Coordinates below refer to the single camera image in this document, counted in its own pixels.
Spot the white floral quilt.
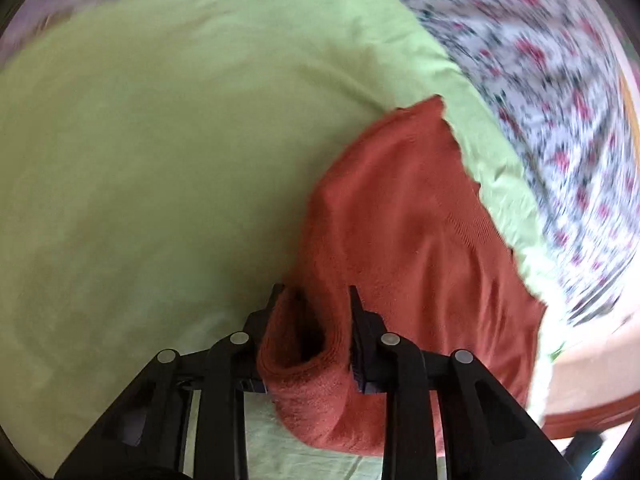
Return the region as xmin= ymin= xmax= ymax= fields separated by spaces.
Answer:
xmin=400 ymin=0 xmax=639 ymax=325

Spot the wooden bed frame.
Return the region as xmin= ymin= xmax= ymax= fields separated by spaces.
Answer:
xmin=542 ymin=312 xmax=639 ymax=439

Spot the light green bed sheet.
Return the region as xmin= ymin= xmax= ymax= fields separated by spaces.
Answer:
xmin=1 ymin=0 xmax=540 ymax=474

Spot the rust orange knit sweater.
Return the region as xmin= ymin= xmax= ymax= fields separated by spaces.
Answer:
xmin=257 ymin=96 xmax=544 ymax=455

